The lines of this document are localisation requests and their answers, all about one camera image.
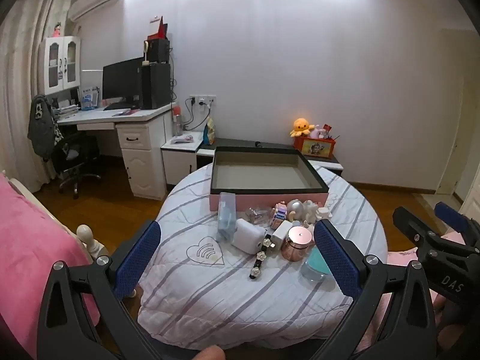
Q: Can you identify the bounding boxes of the pink box with black rim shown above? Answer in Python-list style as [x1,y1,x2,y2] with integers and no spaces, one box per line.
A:
[210,146,330,212]

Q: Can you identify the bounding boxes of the blue boxes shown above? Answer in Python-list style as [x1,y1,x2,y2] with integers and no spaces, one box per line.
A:
[79,85,100,110]

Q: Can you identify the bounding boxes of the black speaker box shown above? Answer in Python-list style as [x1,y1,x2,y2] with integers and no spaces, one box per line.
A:
[147,38,170,63]

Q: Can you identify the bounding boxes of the white power adapter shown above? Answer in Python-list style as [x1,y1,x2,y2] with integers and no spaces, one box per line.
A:
[271,220,293,247]

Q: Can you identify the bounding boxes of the pale pink doll figurine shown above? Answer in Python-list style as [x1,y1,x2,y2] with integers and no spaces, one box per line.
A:
[300,199,333,228]

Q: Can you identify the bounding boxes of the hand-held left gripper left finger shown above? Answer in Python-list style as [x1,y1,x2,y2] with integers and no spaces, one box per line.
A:
[37,219,166,360]

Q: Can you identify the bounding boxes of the white hutch cabinet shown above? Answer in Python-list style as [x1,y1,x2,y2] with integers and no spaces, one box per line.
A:
[38,35,82,96]

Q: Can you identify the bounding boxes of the clear light blue plastic case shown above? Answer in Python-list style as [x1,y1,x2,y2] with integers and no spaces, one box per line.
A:
[217,192,238,242]

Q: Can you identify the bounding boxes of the rose gold round jar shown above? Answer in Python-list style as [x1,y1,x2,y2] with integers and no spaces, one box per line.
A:
[281,226,314,263]

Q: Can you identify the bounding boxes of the red storage box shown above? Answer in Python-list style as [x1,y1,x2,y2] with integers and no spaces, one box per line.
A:
[293,137,336,158]

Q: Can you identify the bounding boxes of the dark jacket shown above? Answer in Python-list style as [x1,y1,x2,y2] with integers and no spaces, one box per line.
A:
[28,94,62,158]

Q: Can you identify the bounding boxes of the cream curtain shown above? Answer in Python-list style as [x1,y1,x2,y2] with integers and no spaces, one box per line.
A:
[0,0,70,192]

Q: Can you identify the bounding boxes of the white bed frame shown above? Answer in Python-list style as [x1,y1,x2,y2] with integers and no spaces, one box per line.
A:
[0,170,109,265]

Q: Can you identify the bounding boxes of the black monitor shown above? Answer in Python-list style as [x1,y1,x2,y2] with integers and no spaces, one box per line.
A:
[102,57,145,106]

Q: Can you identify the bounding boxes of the clear glass bottle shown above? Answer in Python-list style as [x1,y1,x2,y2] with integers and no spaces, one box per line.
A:
[245,204,274,229]

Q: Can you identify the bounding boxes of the black office chair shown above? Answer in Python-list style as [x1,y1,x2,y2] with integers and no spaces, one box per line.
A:
[50,133,102,199]

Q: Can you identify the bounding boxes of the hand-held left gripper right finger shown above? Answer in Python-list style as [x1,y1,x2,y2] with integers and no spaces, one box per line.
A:
[313,217,437,360]

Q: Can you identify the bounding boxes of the black cable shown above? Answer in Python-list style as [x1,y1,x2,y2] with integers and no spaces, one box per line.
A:
[170,49,211,132]

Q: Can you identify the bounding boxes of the white air conditioner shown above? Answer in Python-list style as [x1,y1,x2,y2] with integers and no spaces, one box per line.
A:
[67,0,124,21]

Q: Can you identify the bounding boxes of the black flower watch band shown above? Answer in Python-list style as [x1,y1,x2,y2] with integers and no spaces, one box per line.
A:
[247,234,273,280]

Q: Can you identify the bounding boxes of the white rounded box device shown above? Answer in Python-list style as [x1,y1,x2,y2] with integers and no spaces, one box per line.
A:
[230,218,265,252]

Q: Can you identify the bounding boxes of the orange octopus plush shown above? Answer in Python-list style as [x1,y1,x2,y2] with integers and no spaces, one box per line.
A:
[289,118,312,138]

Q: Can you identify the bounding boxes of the white nightstand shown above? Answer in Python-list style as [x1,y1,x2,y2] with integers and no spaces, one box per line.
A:
[161,131,205,186]

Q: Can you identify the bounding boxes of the snack bag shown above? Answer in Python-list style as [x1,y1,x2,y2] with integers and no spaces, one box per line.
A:
[202,117,217,145]

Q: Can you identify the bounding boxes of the person's left hand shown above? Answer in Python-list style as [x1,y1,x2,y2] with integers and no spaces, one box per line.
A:
[197,345,226,360]

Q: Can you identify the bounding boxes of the teal round container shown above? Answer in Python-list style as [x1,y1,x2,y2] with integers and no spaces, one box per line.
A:
[299,249,338,292]

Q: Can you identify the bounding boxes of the black computer tower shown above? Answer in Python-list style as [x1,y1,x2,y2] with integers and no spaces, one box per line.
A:
[140,62,172,109]

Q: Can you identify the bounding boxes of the white desk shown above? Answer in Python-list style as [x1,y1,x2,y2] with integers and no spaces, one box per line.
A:
[56,103,177,199]

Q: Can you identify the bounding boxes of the pastel toy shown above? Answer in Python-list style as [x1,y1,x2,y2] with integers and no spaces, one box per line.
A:
[270,202,288,229]

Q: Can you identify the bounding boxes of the silver ball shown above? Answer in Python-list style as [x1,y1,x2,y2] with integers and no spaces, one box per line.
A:
[287,199,307,222]

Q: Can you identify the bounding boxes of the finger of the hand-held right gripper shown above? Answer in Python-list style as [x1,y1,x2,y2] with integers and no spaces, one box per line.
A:
[434,202,480,250]
[392,206,439,251]

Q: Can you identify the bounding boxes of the white door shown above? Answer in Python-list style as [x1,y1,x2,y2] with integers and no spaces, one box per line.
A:
[437,28,480,211]

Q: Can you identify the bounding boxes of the stack of papers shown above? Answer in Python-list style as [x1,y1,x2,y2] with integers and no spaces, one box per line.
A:
[56,99,81,115]

